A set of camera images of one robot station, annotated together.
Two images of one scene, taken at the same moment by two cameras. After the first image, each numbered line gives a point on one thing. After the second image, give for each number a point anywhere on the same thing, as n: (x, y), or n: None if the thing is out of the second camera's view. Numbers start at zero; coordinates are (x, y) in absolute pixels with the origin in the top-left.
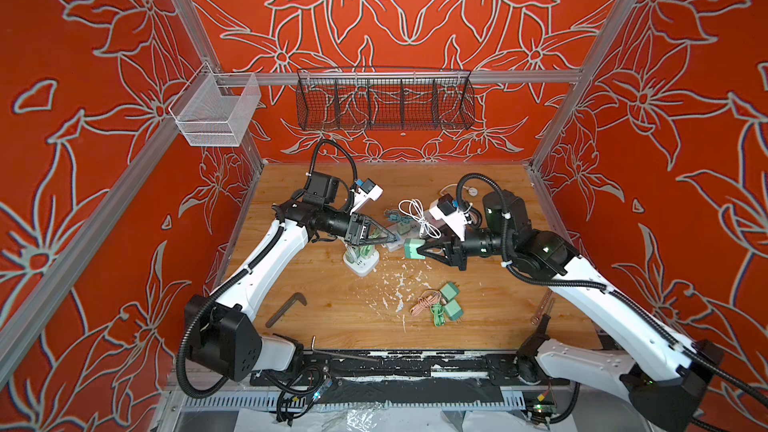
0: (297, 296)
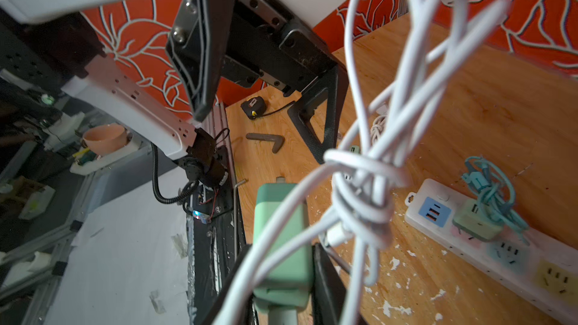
0: (279, 140)
